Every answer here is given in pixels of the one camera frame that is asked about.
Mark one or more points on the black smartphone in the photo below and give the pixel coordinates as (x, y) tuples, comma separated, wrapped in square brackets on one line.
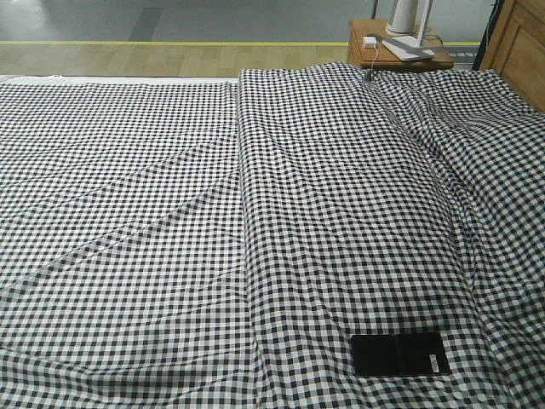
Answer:
[(400, 355)]

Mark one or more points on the black white checkered bed sheet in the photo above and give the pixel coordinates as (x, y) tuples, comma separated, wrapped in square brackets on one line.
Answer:
[(122, 248)]

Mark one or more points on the checkered duvet cover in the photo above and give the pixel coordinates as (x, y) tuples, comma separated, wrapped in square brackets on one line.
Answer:
[(392, 203)]

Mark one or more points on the wooden nightstand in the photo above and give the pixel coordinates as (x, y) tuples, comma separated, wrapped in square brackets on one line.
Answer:
[(382, 59)]

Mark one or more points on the white charger adapter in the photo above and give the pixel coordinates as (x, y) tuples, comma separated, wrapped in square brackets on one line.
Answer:
[(369, 42)]

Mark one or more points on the wooden headboard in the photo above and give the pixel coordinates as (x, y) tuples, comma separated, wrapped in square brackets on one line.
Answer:
[(516, 49)]

